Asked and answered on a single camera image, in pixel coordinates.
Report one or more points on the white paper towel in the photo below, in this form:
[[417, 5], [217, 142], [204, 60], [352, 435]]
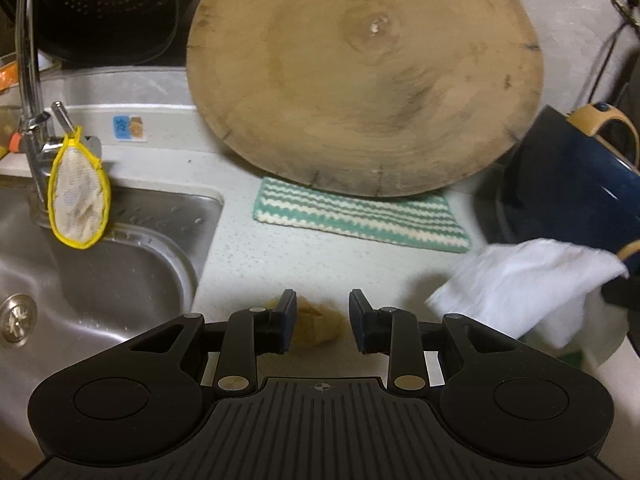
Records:
[[547, 289]]

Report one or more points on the yellow rimmed mesh strainer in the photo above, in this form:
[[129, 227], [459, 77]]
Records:
[[78, 194]]

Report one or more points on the black colander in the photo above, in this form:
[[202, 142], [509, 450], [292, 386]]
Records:
[[106, 32]]

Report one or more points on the dark blue rice cooker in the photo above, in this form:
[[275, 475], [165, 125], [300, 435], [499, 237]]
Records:
[[575, 178]]

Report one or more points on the stainless steel sink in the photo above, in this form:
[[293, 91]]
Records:
[[60, 305]]

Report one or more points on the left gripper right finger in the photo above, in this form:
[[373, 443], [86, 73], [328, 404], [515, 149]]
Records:
[[399, 335]]

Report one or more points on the green striped dish cloth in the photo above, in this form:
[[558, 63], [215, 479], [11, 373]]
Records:
[[424, 221]]

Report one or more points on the round wooden cutting board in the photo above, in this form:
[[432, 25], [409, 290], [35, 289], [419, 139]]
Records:
[[373, 98]]

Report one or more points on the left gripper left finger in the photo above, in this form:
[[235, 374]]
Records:
[[246, 335]]

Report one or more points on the chrome kitchen faucet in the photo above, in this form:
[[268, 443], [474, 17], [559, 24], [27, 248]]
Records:
[[40, 143]]

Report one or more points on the orange package on sill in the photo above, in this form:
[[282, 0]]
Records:
[[9, 73]]

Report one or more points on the brown trash piece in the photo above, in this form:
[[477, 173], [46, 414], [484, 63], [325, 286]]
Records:
[[317, 323]]

